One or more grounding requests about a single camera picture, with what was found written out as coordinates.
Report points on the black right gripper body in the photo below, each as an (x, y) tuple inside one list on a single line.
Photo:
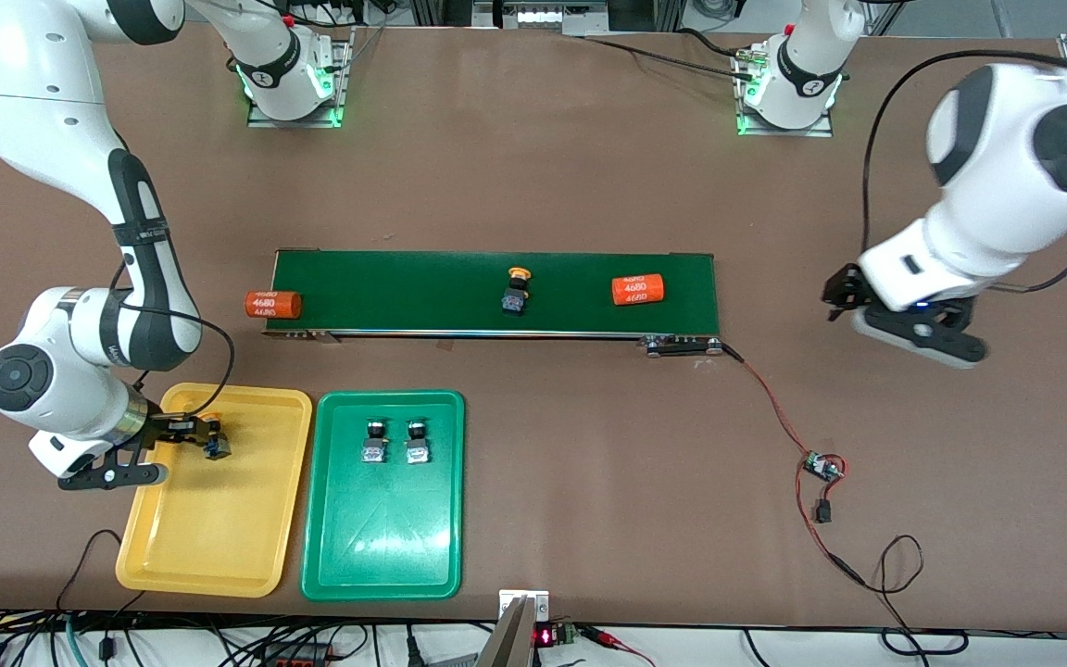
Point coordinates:
[(166, 429)]

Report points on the yellow push button switch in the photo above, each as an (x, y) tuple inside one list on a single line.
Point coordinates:
[(217, 450), (515, 301)]

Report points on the orange 4680 cylinder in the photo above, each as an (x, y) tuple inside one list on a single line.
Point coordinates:
[(637, 290), (272, 304)]

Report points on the green push button switch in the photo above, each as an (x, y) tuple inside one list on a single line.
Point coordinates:
[(417, 452), (373, 452)]

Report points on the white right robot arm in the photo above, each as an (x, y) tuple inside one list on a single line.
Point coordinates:
[(52, 380)]

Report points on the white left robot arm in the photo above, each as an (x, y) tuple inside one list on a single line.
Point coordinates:
[(987, 185)]

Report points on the yellow plastic tray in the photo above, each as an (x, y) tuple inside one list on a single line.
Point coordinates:
[(219, 537)]

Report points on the small green circuit board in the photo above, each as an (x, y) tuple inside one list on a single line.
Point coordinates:
[(821, 466)]

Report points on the small black connector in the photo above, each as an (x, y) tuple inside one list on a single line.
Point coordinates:
[(822, 512)]

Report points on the green plastic tray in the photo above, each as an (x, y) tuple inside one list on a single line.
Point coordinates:
[(385, 537)]

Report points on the red connector block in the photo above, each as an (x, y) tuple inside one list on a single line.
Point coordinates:
[(297, 660)]

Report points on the green conveyor belt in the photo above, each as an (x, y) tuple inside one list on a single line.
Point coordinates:
[(404, 292)]

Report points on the red digit display module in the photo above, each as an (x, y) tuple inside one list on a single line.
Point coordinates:
[(545, 636)]

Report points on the red clip lead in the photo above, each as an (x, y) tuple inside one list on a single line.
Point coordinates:
[(608, 637)]

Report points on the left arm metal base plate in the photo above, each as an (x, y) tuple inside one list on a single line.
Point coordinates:
[(751, 131)]

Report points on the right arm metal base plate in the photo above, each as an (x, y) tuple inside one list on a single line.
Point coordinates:
[(256, 122)]

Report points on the grey metal camera mount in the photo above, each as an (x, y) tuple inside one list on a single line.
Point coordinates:
[(510, 639)]

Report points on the metal frame with light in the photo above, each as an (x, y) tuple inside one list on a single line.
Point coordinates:
[(543, 17)]

